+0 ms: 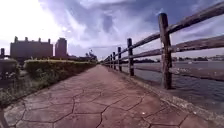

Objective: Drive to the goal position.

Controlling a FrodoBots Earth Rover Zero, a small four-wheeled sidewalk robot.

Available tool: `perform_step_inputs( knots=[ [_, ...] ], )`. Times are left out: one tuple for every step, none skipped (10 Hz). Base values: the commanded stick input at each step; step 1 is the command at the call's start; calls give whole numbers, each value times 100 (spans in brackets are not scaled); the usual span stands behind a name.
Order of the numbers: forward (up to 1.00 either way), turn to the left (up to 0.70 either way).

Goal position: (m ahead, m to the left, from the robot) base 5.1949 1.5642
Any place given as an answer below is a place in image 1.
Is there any red stone-pattern paved path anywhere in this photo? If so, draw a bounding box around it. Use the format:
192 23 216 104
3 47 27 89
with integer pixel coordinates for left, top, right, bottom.
0 64 221 128

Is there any wooden post-and-rail fence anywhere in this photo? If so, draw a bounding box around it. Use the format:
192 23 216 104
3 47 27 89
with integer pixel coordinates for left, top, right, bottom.
100 1 224 90

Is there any tall brown tower building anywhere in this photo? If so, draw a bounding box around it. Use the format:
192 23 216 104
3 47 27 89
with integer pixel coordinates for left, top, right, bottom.
54 37 68 58

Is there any distant tree line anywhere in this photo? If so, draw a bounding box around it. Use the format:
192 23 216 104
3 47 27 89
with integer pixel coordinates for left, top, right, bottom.
120 55 224 64

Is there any wide brown building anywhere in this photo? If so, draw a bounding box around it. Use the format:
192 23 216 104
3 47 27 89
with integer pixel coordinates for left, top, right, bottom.
9 36 54 60

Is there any grey stone kerb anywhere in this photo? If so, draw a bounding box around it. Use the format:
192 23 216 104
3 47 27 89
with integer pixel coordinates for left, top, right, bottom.
105 65 224 128

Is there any grey water surface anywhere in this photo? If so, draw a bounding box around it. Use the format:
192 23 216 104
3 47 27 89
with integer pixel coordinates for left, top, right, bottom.
114 60 224 116

